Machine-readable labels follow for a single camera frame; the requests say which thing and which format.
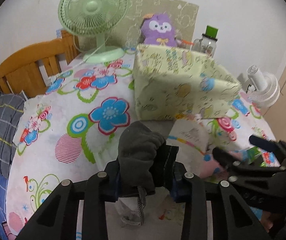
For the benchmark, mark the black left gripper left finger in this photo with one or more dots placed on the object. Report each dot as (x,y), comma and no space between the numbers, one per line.
(57,217)

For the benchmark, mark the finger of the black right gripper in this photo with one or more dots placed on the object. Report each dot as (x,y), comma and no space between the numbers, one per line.
(278,148)
(230,161)

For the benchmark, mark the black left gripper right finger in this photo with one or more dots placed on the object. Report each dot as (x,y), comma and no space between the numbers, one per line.
(212,211)

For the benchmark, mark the pink sock with blue dots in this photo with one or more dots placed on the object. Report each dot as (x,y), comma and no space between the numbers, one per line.
(210,169)

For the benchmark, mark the white sock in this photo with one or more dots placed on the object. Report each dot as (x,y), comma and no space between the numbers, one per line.
(190,133)

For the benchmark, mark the green tissue pack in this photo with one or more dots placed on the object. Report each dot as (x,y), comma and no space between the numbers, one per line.
(260,157)

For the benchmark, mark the white desk fan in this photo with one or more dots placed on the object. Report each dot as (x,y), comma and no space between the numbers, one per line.
(267,89)

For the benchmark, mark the floral tablecloth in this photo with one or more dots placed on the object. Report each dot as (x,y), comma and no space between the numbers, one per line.
(73,130)

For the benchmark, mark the yellow patterned fabric storage box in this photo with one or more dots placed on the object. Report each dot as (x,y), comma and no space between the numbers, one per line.
(174,83)

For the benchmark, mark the glass jar with green lid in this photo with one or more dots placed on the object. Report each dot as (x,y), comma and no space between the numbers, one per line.
(207,44)

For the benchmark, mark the grey plaid bedding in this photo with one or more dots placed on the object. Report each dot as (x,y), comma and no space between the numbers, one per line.
(11,110)

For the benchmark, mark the purple plush toy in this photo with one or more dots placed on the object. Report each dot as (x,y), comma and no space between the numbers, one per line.
(157,29)

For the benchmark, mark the orange wooden chair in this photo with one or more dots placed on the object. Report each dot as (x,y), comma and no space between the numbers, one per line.
(21,72)

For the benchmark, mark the green desk fan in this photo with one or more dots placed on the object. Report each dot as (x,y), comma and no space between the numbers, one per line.
(94,18)

